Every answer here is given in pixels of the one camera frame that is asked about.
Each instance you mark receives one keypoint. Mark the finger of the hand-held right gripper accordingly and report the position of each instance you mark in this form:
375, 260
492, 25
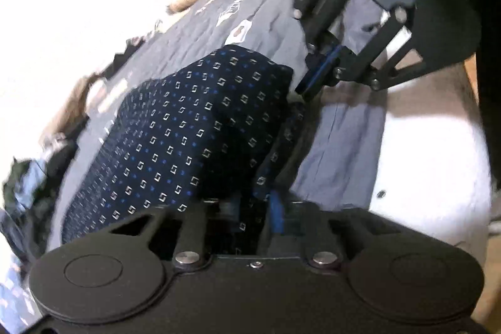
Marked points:
323, 11
352, 64

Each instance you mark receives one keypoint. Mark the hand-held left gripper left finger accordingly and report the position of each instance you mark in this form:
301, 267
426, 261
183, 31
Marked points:
227, 210

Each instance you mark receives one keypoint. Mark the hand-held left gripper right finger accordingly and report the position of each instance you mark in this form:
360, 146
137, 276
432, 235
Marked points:
276, 212

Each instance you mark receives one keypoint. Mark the navy patterned sweater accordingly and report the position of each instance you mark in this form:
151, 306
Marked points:
188, 130

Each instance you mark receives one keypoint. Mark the grey quilted bedspread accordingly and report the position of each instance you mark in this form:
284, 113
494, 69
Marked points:
274, 17

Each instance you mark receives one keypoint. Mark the dark dotted garment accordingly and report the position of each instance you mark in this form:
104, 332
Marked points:
54, 165

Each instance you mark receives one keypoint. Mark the black rumpled cloth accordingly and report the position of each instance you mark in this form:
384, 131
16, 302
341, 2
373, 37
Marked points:
121, 58

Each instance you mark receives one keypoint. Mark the light blue garment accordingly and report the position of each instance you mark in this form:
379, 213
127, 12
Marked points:
33, 171

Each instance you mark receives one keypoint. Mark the dark green garment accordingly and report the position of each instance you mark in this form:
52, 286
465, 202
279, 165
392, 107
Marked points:
13, 177

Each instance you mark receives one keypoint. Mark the blue printed quilt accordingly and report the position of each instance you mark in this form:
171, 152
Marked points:
11, 291

